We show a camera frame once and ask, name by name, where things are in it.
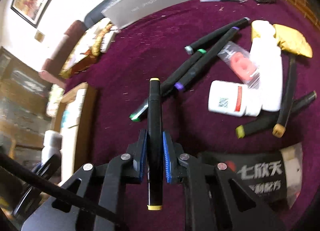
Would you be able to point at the white bottle green cap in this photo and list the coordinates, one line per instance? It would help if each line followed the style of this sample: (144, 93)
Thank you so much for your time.
(52, 144)

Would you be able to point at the black marker purple caps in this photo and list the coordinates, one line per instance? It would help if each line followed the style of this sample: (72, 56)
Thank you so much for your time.
(206, 59)

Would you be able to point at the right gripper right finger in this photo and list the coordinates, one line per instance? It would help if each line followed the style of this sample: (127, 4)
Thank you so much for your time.
(174, 172)

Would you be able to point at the black marker yellow caps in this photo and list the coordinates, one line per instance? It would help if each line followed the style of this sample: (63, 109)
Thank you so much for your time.
(154, 147)

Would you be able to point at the white pill bottle red label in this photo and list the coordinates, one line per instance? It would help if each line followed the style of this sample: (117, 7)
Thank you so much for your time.
(234, 99)

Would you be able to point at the brown cardboard tray box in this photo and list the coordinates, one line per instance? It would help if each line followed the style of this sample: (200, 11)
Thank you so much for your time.
(75, 140)

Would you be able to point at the gold snack gift box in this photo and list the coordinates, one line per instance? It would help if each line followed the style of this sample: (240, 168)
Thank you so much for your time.
(89, 49)

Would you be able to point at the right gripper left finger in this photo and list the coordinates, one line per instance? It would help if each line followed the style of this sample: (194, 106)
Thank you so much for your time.
(137, 150)

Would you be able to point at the maroon chair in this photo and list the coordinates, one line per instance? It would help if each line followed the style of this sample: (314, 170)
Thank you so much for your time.
(58, 54)

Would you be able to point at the white spray bottle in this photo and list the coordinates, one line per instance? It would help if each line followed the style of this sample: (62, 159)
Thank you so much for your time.
(266, 55)

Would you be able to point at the black marker orange cap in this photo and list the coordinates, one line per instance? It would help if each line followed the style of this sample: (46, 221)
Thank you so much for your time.
(287, 100)

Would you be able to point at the black marker grey caps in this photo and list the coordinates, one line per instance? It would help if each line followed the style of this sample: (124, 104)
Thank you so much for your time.
(204, 41)

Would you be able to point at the black marker lime cap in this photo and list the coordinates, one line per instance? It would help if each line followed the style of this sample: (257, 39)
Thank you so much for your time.
(268, 120)

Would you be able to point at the black marker green caps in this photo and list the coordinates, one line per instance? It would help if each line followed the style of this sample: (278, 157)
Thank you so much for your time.
(168, 84)

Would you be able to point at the black crab print packet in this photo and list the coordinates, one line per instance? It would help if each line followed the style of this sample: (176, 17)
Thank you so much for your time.
(275, 176)

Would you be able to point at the red item in clear bag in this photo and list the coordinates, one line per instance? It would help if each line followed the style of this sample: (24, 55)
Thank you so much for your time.
(238, 60)

